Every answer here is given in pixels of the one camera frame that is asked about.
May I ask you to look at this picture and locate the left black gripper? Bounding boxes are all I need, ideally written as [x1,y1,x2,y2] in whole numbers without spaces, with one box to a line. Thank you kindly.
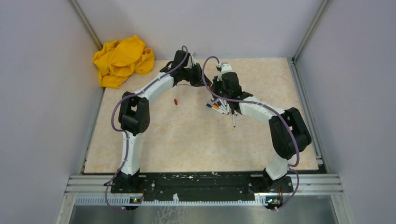
[180,62,210,86]

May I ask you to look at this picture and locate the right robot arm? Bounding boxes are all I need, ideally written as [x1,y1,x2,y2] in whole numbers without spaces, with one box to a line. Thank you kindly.
[210,72,312,192]

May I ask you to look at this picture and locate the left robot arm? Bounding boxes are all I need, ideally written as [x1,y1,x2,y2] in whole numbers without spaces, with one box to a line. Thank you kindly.
[115,50,212,193]

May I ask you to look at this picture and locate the blue cap marker far left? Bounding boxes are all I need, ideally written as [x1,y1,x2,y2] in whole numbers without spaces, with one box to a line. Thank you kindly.
[206,104,222,113]

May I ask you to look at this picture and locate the yellow crumpled cloth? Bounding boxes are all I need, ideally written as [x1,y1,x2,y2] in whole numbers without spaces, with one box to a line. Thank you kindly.
[92,35,156,88]

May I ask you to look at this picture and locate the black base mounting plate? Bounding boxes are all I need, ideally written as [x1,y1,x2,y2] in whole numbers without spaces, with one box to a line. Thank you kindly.
[108,171,294,202]

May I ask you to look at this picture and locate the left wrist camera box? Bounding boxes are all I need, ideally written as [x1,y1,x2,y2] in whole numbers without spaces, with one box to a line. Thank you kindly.
[188,52,197,68]

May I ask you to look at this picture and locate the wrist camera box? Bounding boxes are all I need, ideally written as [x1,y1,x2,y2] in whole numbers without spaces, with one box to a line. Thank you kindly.
[188,52,197,68]
[216,63,233,75]

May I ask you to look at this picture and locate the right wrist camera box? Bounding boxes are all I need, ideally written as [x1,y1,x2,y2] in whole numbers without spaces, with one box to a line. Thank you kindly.
[216,63,233,75]

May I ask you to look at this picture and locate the aluminium front rail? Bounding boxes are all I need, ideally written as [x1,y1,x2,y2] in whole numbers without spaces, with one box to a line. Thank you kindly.
[65,172,344,207]

